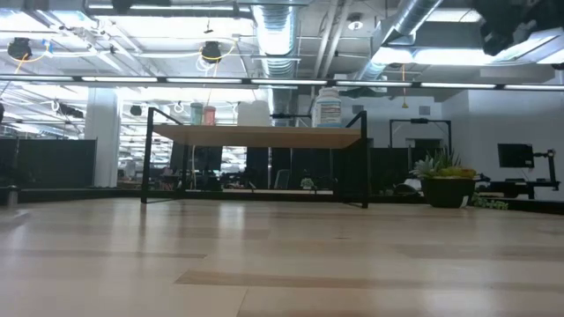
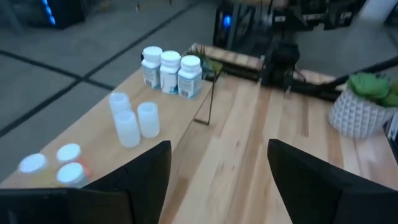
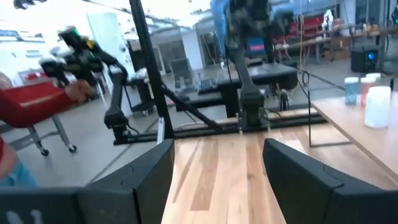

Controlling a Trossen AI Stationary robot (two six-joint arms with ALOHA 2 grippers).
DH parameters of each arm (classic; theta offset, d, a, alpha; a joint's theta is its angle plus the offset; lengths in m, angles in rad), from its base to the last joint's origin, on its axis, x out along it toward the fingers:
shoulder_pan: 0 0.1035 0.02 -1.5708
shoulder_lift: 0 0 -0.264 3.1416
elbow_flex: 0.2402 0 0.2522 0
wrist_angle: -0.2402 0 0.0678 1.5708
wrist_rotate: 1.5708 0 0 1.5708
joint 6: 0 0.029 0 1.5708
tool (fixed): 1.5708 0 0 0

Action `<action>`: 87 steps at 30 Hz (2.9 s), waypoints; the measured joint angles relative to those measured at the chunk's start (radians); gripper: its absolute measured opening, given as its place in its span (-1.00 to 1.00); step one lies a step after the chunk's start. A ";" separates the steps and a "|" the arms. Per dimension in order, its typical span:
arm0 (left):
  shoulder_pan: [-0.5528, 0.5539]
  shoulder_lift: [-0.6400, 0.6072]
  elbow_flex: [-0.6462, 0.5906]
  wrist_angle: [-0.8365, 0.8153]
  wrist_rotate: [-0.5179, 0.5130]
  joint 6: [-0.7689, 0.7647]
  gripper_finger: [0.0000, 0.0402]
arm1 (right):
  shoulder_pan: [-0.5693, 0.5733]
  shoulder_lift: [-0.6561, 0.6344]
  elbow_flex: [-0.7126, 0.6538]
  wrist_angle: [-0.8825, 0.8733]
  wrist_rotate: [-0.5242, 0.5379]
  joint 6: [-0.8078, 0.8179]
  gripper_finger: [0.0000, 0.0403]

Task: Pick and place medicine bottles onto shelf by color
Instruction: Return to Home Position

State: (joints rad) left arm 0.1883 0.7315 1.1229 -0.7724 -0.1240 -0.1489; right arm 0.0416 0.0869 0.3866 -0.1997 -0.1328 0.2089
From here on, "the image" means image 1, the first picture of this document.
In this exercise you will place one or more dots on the overhead LED light bar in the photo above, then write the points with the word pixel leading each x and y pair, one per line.
pixel 440 85

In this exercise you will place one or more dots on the succulent plant in dark pot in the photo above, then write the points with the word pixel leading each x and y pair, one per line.
pixel 447 193

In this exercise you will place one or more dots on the black partition panel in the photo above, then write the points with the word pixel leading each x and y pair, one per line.
pixel 53 163

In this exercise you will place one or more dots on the teal translucent pill bottle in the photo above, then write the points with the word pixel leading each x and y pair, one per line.
pixel 196 114

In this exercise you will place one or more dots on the black background desk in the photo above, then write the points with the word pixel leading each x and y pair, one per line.
pixel 520 187

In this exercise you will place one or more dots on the wooden shelf with black legs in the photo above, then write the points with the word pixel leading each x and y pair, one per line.
pixel 264 136

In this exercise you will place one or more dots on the silver spiral air duct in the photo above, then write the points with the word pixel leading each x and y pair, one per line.
pixel 414 15
pixel 275 39

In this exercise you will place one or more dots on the round ceiling sensor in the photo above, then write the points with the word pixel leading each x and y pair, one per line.
pixel 354 25

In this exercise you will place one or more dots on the black aluminium table frame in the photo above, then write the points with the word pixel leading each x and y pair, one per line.
pixel 66 196

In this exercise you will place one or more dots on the grey office chair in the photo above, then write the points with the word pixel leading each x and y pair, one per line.
pixel 282 179

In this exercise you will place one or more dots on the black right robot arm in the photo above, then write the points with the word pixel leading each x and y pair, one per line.
pixel 498 26

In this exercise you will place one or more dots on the white labelled medicine bottle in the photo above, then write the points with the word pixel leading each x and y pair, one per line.
pixel 329 110

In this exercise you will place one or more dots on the dark computer monitor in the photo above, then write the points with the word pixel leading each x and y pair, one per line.
pixel 515 155

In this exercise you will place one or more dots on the grey metal cylinder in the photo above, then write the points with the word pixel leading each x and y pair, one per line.
pixel 11 196

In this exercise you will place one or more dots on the white building column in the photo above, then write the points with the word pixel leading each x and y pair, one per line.
pixel 103 136

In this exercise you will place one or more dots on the orange translucent pill bottle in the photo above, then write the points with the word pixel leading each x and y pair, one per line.
pixel 210 116

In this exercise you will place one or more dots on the black metal frame stand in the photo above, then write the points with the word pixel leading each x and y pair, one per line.
pixel 418 120

